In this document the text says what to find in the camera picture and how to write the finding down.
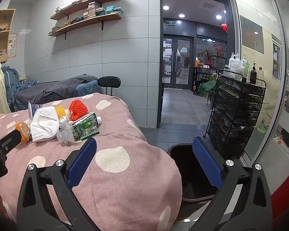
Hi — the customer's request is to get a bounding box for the wooden wall shelf with boxes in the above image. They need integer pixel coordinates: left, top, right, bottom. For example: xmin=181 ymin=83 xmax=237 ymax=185
xmin=51 ymin=1 xmax=124 ymax=32

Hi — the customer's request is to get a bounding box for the black wire rack cart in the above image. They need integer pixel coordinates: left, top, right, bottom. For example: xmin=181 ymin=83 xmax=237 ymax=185
xmin=205 ymin=73 xmax=267 ymax=159

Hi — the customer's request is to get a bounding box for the black chair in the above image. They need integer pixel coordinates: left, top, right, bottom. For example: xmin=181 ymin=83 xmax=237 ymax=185
xmin=97 ymin=76 xmax=121 ymax=97

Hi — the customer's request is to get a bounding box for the black metal table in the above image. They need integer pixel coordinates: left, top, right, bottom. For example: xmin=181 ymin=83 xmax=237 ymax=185
xmin=194 ymin=66 xmax=223 ymax=95

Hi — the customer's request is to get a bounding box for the glass double door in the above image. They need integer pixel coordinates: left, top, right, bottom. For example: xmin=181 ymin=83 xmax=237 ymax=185
xmin=163 ymin=36 xmax=194 ymax=85

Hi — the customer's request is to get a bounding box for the dark brown pump bottle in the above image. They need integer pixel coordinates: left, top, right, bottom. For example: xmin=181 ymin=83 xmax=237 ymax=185
xmin=250 ymin=64 xmax=258 ymax=83

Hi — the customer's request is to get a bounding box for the cluster of white pump bottles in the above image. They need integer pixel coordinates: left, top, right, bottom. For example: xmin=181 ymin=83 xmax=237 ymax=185
xmin=223 ymin=53 xmax=248 ymax=77

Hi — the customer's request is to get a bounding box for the grey covered bed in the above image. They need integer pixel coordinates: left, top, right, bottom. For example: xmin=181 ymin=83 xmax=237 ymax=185
xmin=14 ymin=75 xmax=99 ymax=104

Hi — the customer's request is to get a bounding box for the white face mask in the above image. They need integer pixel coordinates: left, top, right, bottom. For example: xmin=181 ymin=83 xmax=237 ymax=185
xmin=30 ymin=106 xmax=60 ymax=142

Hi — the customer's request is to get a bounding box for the black door frame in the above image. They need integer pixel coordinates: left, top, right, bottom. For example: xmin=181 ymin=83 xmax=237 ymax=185
xmin=156 ymin=0 xmax=233 ymax=129

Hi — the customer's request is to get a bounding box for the clear plastic wrapper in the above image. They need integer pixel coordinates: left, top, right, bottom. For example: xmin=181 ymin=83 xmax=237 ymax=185
xmin=56 ymin=115 xmax=75 ymax=146

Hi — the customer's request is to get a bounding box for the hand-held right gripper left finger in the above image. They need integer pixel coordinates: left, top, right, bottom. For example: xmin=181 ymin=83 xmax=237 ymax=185
xmin=17 ymin=138 xmax=98 ymax=231

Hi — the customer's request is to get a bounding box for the red glossy panel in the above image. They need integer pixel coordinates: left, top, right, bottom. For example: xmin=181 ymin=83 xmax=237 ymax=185
xmin=271 ymin=168 xmax=289 ymax=227

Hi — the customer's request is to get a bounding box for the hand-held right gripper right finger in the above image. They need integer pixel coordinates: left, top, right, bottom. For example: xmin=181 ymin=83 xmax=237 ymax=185
xmin=190 ymin=137 xmax=273 ymax=231

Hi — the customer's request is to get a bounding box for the pink dotted blanket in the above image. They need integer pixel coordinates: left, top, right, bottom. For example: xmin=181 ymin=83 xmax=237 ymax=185
xmin=0 ymin=93 xmax=183 ymax=231

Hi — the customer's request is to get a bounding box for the white paper bowl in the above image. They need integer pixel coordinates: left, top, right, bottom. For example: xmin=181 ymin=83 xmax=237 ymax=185
xmin=28 ymin=101 xmax=44 ymax=118

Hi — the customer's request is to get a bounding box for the green potted plant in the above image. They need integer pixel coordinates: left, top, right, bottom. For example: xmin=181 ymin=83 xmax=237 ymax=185
xmin=199 ymin=73 xmax=218 ymax=97

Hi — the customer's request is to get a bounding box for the blue cloth pile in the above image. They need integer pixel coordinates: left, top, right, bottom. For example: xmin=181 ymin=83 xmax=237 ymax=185
xmin=1 ymin=66 xmax=38 ymax=97

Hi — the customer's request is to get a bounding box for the yellow foam fruit net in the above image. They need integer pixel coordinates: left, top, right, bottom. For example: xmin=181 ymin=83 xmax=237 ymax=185
xmin=53 ymin=105 xmax=66 ymax=119

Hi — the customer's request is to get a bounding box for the wooden cabinet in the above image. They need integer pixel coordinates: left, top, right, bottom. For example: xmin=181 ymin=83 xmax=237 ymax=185
xmin=0 ymin=9 xmax=16 ymax=62

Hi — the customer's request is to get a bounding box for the red foam fruit net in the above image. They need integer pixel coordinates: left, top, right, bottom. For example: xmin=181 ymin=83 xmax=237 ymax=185
xmin=69 ymin=100 xmax=89 ymax=121

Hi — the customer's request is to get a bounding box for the dark brown trash bin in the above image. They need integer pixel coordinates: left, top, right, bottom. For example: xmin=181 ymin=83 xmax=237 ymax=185
xmin=167 ymin=143 xmax=223 ymax=204

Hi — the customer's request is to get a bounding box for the orange fruit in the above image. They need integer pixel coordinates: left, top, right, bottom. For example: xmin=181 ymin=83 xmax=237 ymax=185
xmin=14 ymin=122 xmax=31 ymax=143

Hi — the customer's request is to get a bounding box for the green white milk carton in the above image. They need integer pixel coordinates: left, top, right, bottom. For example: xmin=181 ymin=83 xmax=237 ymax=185
xmin=71 ymin=113 xmax=102 ymax=142

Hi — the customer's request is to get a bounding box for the clear bottle with red cap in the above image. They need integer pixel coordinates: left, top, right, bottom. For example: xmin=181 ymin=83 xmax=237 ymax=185
xmin=256 ymin=67 xmax=265 ymax=82

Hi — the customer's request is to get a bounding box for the wall poster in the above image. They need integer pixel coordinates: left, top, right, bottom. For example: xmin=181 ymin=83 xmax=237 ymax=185
xmin=8 ymin=33 xmax=18 ymax=58

